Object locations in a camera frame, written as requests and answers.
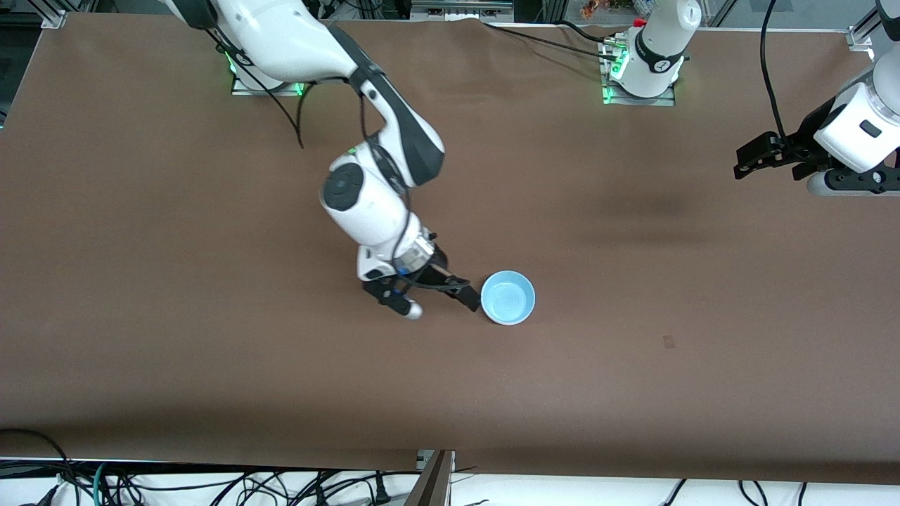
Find light blue bowl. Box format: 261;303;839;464
480;271;536;326

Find slanted aluminium bar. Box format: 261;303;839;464
705;0;739;29

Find small colourful toy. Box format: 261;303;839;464
580;0;651;20

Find brown table cover sheet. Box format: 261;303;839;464
0;14;900;486

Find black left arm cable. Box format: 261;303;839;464
761;0;792;141

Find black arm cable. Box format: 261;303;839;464
761;0;792;141
211;28;479;296

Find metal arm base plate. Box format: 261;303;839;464
601;39;677;108
231;70;304;97

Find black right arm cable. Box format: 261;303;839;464
211;28;479;296

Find brown wooden post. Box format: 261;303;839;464
404;450;456;506

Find short black table cable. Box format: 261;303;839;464
559;20;623;43

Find long black table cable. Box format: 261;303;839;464
482;22;614;58

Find thick black cable loop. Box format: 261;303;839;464
0;427;75;506

